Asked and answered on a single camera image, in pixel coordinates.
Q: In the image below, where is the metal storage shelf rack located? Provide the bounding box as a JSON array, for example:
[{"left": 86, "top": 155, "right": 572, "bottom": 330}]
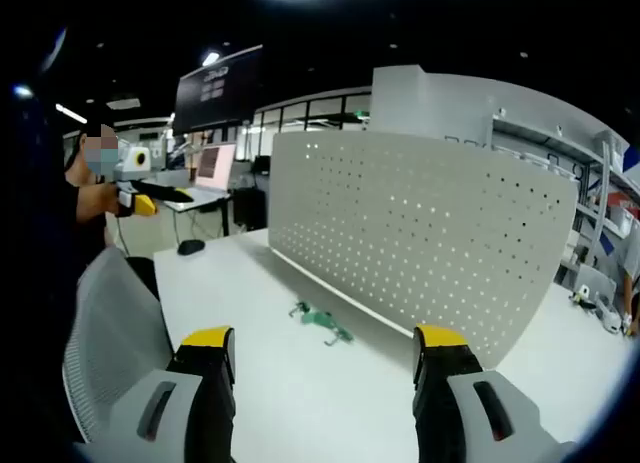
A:
[{"left": 491, "top": 110, "right": 640, "bottom": 289}]

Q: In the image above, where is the white square pillar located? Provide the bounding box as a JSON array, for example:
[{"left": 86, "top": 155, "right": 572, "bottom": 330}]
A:
[{"left": 369, "top": 64, "right": 496, "bottom": 140}]

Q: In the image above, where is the grey perforated mounting plate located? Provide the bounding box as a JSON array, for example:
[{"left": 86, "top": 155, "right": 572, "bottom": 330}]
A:
[{"left": 268, "top": 130, "right": 580, "bottom": 370}]

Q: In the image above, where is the black computer tower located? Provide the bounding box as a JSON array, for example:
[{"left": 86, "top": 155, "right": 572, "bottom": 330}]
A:
[{"left": 231, "top": 186, "right": 267, "bottom": 232}]

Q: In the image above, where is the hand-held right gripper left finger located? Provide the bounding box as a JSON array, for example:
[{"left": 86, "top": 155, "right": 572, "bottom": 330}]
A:
[{"left": 107, "top": 325, "right": 237, "bottom": 463}]

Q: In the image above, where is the grey mesh office chair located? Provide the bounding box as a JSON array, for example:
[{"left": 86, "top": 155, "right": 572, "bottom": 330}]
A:
[{"left": 61, "top": 246, "right": 177, "bottom": 445}]

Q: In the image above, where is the idle white hand-held gripper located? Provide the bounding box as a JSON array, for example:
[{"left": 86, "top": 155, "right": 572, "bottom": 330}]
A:
[{"left": 571, "top": 281, "right": 624, "bottom": 335}]

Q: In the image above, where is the person in black shirt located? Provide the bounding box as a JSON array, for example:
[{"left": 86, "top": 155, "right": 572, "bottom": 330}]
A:
[{"left": 74, "top": 180, "right": 109, "bottom": 264}]

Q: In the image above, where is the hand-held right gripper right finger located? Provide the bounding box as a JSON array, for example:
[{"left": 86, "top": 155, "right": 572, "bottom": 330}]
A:
[{"left": 412, "top": 324, "right": 579, "bottom": 463}]

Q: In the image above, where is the pink-lit computer monitor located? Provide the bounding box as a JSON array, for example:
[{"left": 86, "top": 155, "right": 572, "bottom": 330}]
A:
[{"left": 196, "top": 143, "right": 237, "bottom": 192}]

